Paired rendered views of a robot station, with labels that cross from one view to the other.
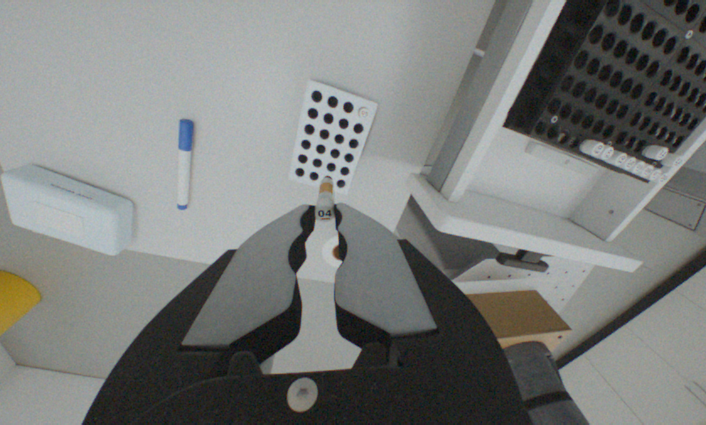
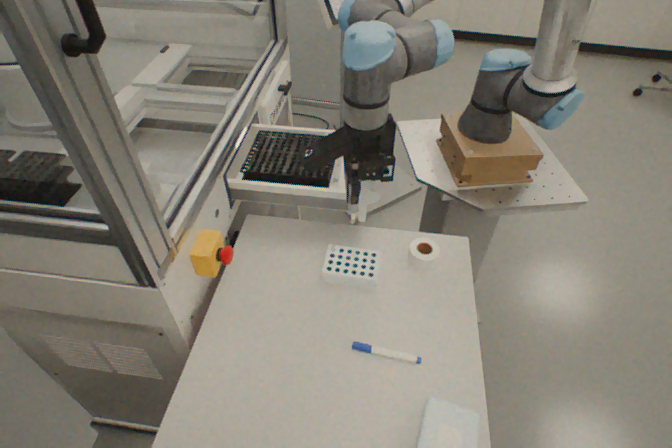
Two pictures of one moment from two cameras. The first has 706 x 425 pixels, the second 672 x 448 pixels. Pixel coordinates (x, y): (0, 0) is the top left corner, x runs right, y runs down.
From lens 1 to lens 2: 78 cm
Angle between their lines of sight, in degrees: 47
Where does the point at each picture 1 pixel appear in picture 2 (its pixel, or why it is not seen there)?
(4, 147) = not seen: outside the picture
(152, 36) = (307, 360)
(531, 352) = (461, 124)
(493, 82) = (313, 196)
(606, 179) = not seen: hidden behind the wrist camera
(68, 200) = (424, 428)
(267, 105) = (338, 302)
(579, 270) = (412, 126)
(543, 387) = (473, 109)
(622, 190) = not seen: hidden behind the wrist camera
